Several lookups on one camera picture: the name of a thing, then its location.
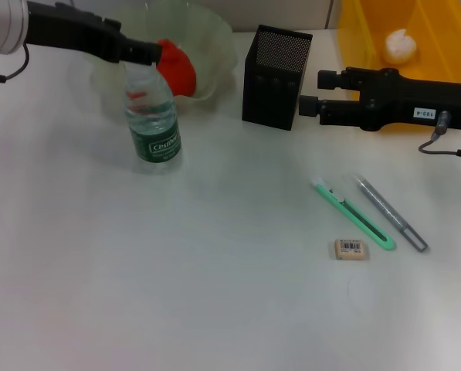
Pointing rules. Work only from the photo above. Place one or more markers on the clear green-label water bottle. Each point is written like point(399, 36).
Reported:
point(154, 127)

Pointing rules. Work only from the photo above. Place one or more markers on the translucent green wavy fruit plate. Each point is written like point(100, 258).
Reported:
point(214, 46)

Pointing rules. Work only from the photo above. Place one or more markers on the black mesh pen holder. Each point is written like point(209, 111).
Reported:
point(270, 96)

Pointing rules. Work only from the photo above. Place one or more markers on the yellow plastic bin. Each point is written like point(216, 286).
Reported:
point(438, 38)

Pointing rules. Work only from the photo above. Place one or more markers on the red-orange fruit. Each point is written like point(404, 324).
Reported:
point(178, 71)

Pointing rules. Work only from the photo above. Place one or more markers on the beige eraser with barcode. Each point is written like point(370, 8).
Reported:
point(351, 249)

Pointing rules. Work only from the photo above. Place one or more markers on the white paper ball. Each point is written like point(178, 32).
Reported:
point(399, 46)

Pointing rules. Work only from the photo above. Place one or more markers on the green utility knife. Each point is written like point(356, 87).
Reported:
point(350, 212)

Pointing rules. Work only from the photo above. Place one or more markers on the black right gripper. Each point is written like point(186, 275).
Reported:
point(400, 100)

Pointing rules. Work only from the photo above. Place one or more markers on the grey glitter pen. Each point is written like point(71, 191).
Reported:
point(388, 210)

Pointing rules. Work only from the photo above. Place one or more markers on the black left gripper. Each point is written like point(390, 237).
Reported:
point(75, 33)

